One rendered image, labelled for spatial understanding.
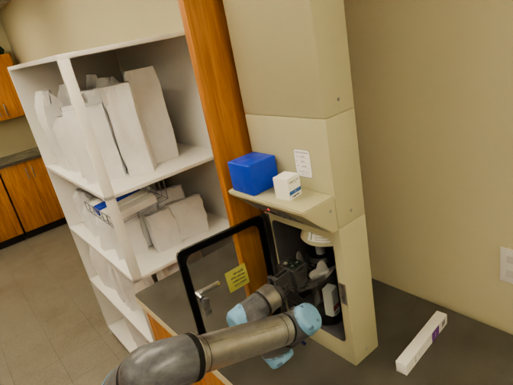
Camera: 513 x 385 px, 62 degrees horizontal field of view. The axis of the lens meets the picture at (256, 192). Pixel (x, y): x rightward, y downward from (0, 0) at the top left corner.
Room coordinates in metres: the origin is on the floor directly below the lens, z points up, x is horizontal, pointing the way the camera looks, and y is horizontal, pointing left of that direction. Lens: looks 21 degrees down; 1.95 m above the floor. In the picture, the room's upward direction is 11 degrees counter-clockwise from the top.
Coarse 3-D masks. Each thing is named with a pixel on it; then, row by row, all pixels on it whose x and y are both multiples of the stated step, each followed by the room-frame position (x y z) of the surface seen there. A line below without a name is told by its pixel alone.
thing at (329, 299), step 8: (312, 264) 1.11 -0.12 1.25; (328, 264) 1.09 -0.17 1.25; (336, 272) 1.12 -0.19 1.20; (328, 280) 1.10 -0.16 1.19; (336, 280) 1.11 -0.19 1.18; (312, 288) 1.13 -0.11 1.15; (320, 288) 1.10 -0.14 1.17; (328, 288) 1.10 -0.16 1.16; (336, 288) 1.11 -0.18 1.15; (312, 296) 1.14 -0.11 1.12; (320, 296) 1.11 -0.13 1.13; (328, 296) 1.10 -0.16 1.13; (336, 296) 1.11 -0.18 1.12; (320, 304) 1.11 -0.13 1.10; (328, 304) 1.10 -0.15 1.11; (336, 304) 1.10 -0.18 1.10; (320, 312) 1.11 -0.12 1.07; (328, 312) 1.10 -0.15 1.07; (336, 312) 1.10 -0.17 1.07
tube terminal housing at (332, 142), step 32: (256, 128) 1.22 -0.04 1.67; (288, 128) 1.11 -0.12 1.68; (320, 128) 1.01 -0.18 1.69; (352, 128) 1.05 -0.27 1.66; (288, 160) 1.13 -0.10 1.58; (320, 160) 1.03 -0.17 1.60; (352, 160) 1.04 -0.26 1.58; (320, 192) 1.04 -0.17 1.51; (352, 192) 1.04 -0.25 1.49; (288, 224) 1.17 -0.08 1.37; (352, 224) 1.03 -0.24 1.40; (352, 256) 1.02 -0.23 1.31; (352, 288) 1.01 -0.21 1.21; (352, 320) 1.00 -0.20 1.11; (352, 352) 1.00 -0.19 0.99
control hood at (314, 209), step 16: (240, 192) 1.15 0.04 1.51; (272, 192) 1.10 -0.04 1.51; (304, 192) 1.06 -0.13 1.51; (256, 208) 1.23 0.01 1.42; (272, 208) 1.05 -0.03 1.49; (288, 208) 0.98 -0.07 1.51; (304, 208) 0.96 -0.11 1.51; (320, 208) 0.97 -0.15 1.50; (304, 224) 1.06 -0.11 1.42; (320, 224) 0.96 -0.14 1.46; (336, 224) 0.99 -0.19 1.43
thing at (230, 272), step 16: (224, 240) 1.17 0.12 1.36; (240, 240) 1.19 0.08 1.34; (256, 240) 1.22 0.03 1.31; (176, 256) 1.09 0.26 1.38; (192, 256) 1.11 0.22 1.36; (208, 256) 1.14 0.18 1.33; (224, 256) 1.16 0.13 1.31; (240, 256) 1.19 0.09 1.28; (256, 256) 1.22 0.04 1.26; (192, 272) 1.11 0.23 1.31; (208, 272) 1.13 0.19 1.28; (224, 272) 1.16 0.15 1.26; (240, 272) 1.18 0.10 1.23; (256, 272) 1.21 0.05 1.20; (208, 288) 1.12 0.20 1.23; (224, 288) 1.15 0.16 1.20; (240, 288) 1.18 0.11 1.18; (256, 288) 1.20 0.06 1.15; (224, 304) 1.14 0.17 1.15; (208, 320) 1.11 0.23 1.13; (224, 320) 1.14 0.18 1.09
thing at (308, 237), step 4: (304, 232) 1.16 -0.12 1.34; (308, 232) 1.13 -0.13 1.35; (304, 236) 1.15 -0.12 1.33; (308, 236) 1.13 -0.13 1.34; (312, 236) 1.12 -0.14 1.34; (316, 236) 1.11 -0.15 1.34; (320, 236) 1.10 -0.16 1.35; (304, 240) 1.14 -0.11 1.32; (308, 240) 1.12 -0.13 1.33; (312, 240) 1.11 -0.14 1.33; (316, 240) 1.10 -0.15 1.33; (320, 240) 1.10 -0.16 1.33; (324, 240) 1.09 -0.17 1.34; (328, 240) 1.09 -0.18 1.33; (312, 244) 1.11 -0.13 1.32; (316, 244) 1.10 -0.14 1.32; (320, 244) 1.09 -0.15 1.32; (324, 244) 1.09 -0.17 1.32; (328, 244) 1.09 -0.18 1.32; (332, 244) 1.08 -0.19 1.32
